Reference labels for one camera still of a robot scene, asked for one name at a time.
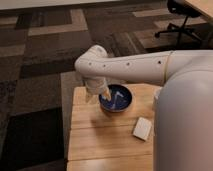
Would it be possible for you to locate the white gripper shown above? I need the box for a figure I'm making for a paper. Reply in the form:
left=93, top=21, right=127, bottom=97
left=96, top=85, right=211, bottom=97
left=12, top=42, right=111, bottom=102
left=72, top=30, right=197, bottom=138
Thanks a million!
left=84, top=77, right=111, bottom=102

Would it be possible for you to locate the dark blue ceramic bowl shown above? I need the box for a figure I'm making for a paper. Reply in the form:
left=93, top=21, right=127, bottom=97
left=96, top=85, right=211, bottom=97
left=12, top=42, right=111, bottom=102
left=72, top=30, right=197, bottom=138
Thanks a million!
left=98, top=84, right=133, bottom=113

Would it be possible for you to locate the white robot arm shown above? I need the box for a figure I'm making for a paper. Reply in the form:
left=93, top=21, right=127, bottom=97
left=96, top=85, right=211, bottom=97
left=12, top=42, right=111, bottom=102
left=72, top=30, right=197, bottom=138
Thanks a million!
left=75, top=45, right=213, bottom=171

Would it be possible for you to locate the white rectangular box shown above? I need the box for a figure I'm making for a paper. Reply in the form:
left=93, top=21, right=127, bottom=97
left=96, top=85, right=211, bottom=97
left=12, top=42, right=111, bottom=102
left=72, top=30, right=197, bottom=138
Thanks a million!
left=133, top=117, right=152, bottom=141

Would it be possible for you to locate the black office chair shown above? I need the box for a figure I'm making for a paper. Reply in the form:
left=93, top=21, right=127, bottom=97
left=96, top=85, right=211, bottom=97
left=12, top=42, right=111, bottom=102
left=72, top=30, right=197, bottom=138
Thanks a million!
left=154, top=0, right=208, bottom=47

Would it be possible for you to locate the wooden desk in background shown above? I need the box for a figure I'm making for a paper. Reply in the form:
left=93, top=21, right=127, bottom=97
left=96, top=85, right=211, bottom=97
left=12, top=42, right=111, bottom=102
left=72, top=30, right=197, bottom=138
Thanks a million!
left=184, top=0, right=213, bottom=22

